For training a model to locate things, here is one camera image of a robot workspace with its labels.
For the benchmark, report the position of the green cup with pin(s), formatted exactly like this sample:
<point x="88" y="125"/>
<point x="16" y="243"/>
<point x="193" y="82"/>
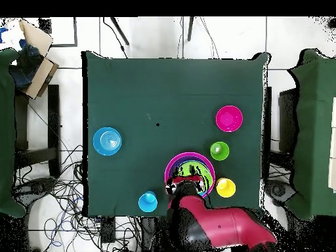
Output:
<point x="222" y="155"/>

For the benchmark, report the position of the cardboard box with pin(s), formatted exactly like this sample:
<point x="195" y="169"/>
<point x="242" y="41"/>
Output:
<point x="36" y="36"/>

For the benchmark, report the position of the green cloth side table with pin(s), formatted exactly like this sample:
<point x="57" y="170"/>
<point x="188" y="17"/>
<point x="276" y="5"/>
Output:
<point x="315" y="131"/>
<point x="6" y="131"/>

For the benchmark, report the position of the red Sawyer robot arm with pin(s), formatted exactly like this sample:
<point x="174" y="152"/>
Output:
<point x="225" y="225"/>

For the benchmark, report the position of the black chair frame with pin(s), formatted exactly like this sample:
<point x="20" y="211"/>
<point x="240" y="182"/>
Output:
<point x="53" y="118"/>
<point x="267" y="118"/>

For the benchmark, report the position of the dark blue bag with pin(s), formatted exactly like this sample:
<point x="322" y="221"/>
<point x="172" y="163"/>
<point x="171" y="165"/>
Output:
<point x="26" y="68"/>

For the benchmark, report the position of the black square frame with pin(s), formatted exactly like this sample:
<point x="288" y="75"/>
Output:
<point x="75" y="31"/>

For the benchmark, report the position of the small pink bowl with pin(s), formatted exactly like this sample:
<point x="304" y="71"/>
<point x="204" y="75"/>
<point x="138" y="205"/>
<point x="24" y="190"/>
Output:
<point x="229" y="118"/>

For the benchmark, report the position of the blue cup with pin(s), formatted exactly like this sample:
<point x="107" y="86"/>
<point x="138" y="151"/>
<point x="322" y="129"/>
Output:
<point x="148" y="202"/>

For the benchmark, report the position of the small translucent blue bowl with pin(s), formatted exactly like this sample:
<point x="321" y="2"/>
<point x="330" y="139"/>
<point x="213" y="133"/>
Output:
<point x="106" y="141"/>

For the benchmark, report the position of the black tripod leg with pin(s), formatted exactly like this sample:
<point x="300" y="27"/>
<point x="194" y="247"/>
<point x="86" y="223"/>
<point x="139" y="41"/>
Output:
<point x="190" y="29"/>
<point x="119" y="31"/>

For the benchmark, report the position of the grey pedestal foot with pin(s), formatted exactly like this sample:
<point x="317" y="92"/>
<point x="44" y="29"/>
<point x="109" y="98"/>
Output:
<point x="279" y="190"/>
<point x="36" y="185"/>

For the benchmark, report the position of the yellow cup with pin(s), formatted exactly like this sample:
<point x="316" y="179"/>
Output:
<point x="226" y="188"/>

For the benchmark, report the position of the black floor box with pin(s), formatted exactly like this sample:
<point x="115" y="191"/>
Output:
<point x="108" y="231"/>

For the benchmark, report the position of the large pink bowl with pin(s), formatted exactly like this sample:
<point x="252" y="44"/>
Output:
<point x="166" y="170"/>

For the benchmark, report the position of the purple bowl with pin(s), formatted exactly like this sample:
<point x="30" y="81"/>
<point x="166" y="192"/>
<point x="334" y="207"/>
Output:
<point x="172" y="166"/>

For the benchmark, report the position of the dark green tablecloth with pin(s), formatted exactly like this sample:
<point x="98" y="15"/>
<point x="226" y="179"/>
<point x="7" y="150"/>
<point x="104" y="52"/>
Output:
<point x="170" y="78"/>

